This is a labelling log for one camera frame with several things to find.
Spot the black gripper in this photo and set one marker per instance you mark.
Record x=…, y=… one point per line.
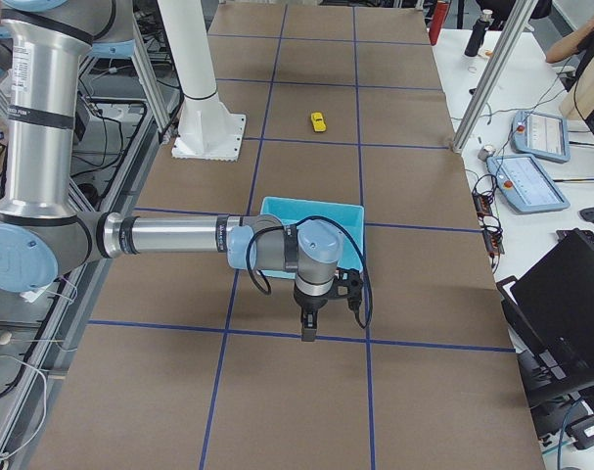
x=310, y=304

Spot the yellow beetle toy car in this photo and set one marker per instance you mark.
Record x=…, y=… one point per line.
x=318, y=122

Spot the person forearm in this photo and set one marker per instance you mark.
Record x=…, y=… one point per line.
x=568, y=45

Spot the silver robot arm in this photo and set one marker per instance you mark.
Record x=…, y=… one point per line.
x=42, y=237

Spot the small electronics board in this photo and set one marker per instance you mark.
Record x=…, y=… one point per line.
x=490, y=225

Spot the black laptop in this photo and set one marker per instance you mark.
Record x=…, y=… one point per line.
x=553, y=312

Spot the lower blue teach pendant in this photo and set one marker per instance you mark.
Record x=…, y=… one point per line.
x=525, y=184

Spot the blue teach pendant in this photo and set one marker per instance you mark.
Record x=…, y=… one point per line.
x=525, y=184
x=542, y=135

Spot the upper blue teach pendant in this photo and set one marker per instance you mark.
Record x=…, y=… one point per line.
x=542, y=135

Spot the black water bottle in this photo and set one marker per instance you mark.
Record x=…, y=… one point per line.
x=479, y=30

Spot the red bottle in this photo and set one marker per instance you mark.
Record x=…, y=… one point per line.
x=441, y=8

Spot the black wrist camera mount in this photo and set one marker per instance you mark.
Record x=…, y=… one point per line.
x=347, y=285

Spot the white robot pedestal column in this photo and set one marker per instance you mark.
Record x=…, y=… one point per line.
x=206, y=130

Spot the aluminium frame post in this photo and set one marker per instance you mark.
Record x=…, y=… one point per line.
x=505, y=45

